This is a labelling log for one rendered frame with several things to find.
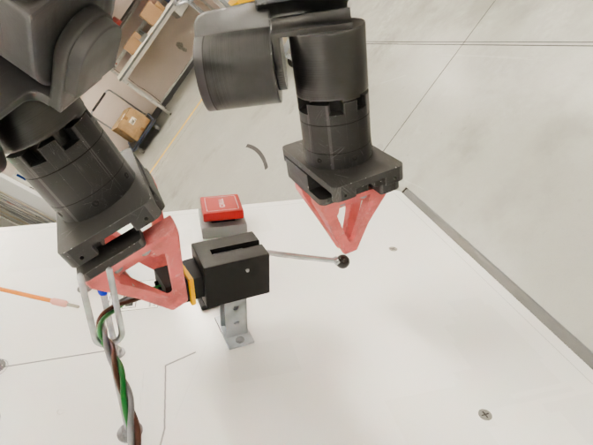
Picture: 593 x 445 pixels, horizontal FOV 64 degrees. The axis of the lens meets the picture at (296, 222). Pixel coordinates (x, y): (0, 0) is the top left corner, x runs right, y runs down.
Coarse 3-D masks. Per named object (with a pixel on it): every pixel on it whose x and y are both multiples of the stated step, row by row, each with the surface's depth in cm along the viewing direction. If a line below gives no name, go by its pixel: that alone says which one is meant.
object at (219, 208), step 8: (200, 200) 60; (208, 200) 60; (216, 200) 60; (224, 200) 60; (232, 200) 60; (208, 208) 58; (216, 208) 58; (224, 208) 58; (232, 208) 58; (240, 208) 58; (208, 216) 57; (216, 216) 58; (224, 216) 58; (232, 216) 58; (240, 216) 58
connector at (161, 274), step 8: (184, 264) 39; (192, 264) 39; (160, 272) 38; (168, 272) 38; (192, 272) 38; (200, 272) 38; (160, 280) 37; (168, 280) 37; (200, 280) 38; (160, 288) 38; (168, 288) 37; (200, 288) 38; (200, 296) 39
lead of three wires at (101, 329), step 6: (156, 288) 38; (120, 300) 36; (126, 300) 36; (132, 300) 36; (138, 300) 37; (120, 306) 36; (102, 312) 34; (108, 312) 34; (114, 312) 35; (102, 318) 32; (96, 324) 32; (102, 324) 32; (102, 330) 31; (102, 336) 30; (102, 342) 30; (108, 342) 29
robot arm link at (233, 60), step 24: (264, 0) 34; (288, 0) 34; (312, 0) 34; (336, 0) 34; (216, 24) 35; (240, 24) 35; (264, 24) 34; (216, 48) 34; (240, 48) 34; (264, 48) 33; (216, 72) 34; (240, 72) 34; (264, 72) 34; (216, 96) 35; (240, 96) 35; (264, 96) 35
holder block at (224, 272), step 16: (208, 240) 41; (224, 240) 41; (240, 240) 41; (256, 240) 41; (192, 256) 40; (208, 256) 38; (224, 256) 38; (240, 256) 39; (256, 256) 39; (208, 272) 37; (224, 272) 38; (240, 272) 39; (256, 272) 39; (208, 288) 38; (224, 288) 39; (240, 288) 39; (256, 288) 40; (208, 304) 39
